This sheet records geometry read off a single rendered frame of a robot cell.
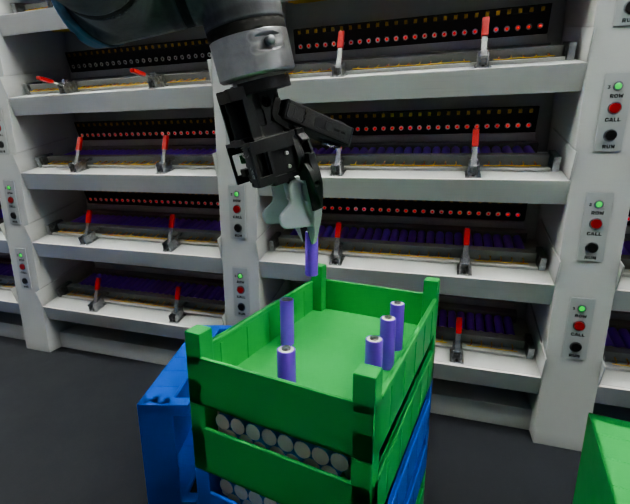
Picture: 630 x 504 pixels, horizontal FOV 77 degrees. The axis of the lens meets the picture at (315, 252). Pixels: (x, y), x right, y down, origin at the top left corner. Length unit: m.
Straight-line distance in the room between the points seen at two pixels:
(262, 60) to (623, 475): 0.63
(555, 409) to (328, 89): 0.78
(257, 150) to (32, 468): 0.76
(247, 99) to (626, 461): 0.64
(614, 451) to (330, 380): 0.39
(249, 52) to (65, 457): 0.82
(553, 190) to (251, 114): 0.56
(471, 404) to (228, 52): 0.84
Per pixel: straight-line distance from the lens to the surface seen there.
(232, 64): 0.48
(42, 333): 1.46
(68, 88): 1.23
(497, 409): 1.01
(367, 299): 0.63
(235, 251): 0.94
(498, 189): 0.82
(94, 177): 1.16
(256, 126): 0.48
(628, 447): 0.71
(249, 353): 0.52
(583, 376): 0.94
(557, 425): 0.99
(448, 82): 0.82
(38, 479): 0.97
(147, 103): 1.06
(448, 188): 0.81
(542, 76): 0.84
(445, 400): 1.00
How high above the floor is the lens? 0.57
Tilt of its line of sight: 13 degrees down
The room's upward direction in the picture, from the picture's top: straight up
